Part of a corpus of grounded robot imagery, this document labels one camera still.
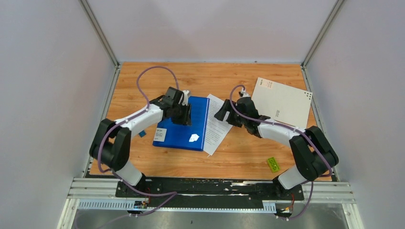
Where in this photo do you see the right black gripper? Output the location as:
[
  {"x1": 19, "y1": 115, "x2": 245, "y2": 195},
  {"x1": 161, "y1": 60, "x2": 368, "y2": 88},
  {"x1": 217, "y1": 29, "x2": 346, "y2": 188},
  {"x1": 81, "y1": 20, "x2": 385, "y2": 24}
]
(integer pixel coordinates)
[{"x1": 214, "y1": 100, "x2": 247, "y2": 128}]

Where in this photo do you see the printed paper sheet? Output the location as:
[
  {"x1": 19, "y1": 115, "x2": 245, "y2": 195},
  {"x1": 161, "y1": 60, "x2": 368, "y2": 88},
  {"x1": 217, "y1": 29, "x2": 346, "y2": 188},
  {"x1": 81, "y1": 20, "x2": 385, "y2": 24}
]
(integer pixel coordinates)
[{"x1": 203, "y1": 94, "x2": 232, "y2": 156}]

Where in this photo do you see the blue file folder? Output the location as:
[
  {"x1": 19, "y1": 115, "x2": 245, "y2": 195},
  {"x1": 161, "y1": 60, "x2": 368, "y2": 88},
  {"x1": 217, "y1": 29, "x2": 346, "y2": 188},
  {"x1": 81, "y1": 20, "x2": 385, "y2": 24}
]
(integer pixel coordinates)
[{"x1": 152, "y1": 96, "x2": 210, "y2": 151}]

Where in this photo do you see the beige card sheet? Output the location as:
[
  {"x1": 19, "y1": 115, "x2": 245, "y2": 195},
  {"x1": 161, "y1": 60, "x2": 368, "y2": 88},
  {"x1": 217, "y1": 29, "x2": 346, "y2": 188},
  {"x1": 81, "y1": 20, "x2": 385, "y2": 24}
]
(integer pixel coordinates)
[{"x1": 252, "y1": 77, "x2": 312, "y2": 128}]

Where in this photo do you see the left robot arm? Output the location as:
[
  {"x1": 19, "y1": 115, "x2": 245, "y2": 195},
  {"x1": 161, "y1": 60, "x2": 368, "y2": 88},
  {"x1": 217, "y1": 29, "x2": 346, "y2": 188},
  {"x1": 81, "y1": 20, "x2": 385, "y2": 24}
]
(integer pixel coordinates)
[{"x1": 89, "y1": 87, "x2": 192, "y2": 197}]

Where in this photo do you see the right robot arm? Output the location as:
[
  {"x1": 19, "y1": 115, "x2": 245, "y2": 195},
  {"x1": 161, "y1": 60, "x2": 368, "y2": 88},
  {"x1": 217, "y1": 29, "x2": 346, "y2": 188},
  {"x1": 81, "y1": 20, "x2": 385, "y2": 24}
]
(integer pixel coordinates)
[{"x1": 214, "y1": 96, "x2": 339, "y2": 199}]

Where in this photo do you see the blue toy brick plate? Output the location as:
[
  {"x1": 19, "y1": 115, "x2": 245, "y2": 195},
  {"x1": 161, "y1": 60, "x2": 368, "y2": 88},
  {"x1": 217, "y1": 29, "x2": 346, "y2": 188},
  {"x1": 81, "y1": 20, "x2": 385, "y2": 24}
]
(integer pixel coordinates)
[{"x1": 138, "y1": 130, "x2": 146, "y2": 137}]

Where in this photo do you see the green toy brick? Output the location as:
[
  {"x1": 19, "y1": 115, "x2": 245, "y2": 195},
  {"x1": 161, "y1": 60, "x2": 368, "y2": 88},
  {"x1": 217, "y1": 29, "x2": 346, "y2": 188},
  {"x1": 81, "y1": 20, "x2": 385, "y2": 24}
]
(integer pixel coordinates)
[{"x1": 266, "y1": 157, "x2": 281, "y2": 173}]

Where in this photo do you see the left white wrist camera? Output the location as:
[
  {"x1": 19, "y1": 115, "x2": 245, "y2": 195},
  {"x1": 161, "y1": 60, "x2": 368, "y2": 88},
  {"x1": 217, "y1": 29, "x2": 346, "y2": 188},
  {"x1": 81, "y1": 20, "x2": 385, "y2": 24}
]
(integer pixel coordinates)
[{"x1": 181, "y1": 90, "x2": 191, "y2": 106}]

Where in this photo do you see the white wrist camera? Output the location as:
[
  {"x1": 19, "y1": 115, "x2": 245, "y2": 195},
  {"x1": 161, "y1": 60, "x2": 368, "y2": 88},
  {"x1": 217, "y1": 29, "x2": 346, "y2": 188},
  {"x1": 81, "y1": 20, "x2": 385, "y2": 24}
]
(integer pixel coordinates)
[
  {"x1": 181, "y1": 90, "x2": 191, "y2": 106},
  {"x1": 238, "y1": 89, "x2": 251, "y2": 98}
]

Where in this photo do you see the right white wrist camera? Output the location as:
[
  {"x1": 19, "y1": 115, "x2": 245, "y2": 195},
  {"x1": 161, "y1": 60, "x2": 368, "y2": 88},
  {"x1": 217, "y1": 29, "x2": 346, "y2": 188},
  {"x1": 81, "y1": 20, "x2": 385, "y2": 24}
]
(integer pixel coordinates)
[{"x1": 238, "y1": 89, "x2": 251, "y2": 98}]

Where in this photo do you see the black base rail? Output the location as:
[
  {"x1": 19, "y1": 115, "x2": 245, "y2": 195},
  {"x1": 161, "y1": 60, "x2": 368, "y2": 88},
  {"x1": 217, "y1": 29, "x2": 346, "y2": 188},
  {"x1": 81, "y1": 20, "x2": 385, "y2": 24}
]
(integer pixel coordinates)
[{"x1": 71, "y1": 177, "x2": 355, "y2": 219}]

